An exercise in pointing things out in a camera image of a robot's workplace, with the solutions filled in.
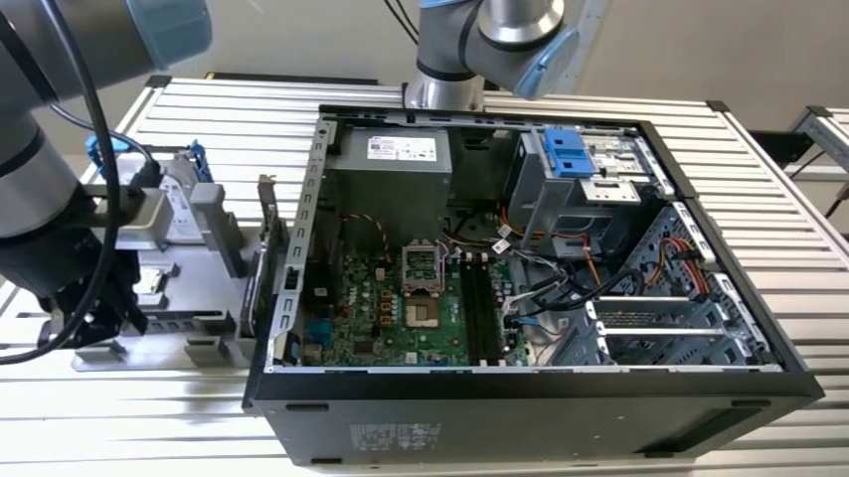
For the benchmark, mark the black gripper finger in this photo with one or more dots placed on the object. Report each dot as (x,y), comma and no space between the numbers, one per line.
(80,323)

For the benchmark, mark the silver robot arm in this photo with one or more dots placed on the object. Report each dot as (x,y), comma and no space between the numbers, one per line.
(27,164)

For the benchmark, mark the RAM slot white clips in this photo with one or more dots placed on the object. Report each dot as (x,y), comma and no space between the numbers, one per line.
(476,308)
(495,308)

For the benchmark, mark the silver CPU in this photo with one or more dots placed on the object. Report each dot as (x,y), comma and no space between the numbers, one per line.
(153,280)

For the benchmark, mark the grey parts rack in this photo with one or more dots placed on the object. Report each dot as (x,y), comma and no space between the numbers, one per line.
(200,293)

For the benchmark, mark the hard disk in blue carrier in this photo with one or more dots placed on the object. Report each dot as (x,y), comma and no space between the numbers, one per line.
(176,199)

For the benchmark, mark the graphics card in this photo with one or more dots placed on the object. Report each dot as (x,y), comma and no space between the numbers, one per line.
(269,248)

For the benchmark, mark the green motherboard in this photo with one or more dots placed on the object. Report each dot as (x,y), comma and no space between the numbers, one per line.
(372,318)

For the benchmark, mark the CPU socket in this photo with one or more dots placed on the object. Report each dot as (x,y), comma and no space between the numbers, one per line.
(423,313)

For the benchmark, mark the grey power supply unit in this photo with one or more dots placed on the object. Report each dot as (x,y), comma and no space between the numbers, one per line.
(392,199)

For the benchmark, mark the black open PC case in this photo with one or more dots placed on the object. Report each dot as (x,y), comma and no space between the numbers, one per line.
(531,422)

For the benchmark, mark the grey optical drive cage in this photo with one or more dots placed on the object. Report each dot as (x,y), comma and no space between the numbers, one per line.
(551,199)

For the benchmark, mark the blue drive latch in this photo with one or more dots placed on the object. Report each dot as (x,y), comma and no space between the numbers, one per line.
(568,149)

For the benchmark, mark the metal slat side table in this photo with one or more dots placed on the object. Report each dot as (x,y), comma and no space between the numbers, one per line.
(823,124)

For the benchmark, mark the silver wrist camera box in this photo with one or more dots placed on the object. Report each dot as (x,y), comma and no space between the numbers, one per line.
(144,218)

